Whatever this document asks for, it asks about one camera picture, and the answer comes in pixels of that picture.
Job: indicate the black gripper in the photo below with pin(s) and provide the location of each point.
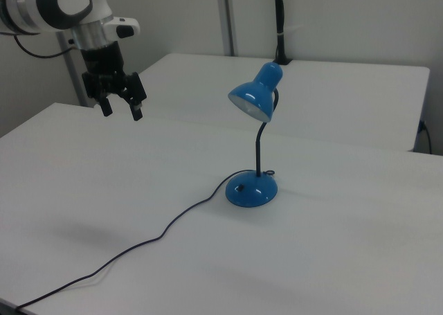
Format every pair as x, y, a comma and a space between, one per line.
104, 64

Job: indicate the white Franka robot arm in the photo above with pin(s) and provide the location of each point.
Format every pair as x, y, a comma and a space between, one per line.
38, 7

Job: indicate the blue gooseneck desk lamp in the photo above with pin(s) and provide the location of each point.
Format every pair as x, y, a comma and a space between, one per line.
251, 192

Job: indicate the white rectangular table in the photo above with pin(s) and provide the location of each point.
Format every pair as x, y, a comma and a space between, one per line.
328, 97

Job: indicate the grey metal frame post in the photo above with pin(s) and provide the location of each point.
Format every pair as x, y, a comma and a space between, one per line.
71, 76
228, 17

